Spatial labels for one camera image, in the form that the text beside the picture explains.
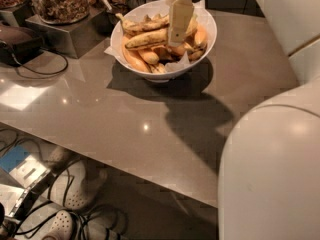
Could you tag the orange banana front left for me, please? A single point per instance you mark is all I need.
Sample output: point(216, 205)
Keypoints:
point(132, 57)

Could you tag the small dark snack bowl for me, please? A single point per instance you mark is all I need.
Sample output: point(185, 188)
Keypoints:
point(117, 8)

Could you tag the spotted banana at back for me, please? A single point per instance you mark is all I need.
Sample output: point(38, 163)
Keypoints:
point(145, 26)

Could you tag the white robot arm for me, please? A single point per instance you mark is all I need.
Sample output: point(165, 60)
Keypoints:
point(269, 176)

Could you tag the steel riser block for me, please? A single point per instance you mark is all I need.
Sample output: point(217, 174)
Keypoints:
point(76, 39)

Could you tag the white clog shoe lower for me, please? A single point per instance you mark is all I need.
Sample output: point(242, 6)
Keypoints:
point(61, 228)

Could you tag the glass jar of nuts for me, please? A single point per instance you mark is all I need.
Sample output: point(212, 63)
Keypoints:
point(57, 12)

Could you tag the small orange banana middle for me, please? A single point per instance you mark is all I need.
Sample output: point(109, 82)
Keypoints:
point(149, 56)

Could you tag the orange banana right side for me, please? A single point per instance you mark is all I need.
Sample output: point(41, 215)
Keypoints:
point(200, 37)

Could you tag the white ceramic bowl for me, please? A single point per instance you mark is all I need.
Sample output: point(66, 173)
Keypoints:
point(173, 69)

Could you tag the white clog shoe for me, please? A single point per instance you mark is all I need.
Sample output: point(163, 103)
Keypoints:
point(89, 177)
point(61, 228)

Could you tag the silver electronics box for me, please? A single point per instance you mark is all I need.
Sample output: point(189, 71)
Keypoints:
point(32, 175)

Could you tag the white clog shoe upper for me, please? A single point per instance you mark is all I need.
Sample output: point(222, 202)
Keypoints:
point(89, 177)

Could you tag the dark round appliance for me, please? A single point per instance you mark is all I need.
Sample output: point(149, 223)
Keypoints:
point(18, 45)

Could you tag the long spotted yellow banana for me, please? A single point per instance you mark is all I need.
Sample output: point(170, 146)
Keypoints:
point(147, 39)

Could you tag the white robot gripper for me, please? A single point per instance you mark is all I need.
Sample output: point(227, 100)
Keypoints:
point(180, 19)

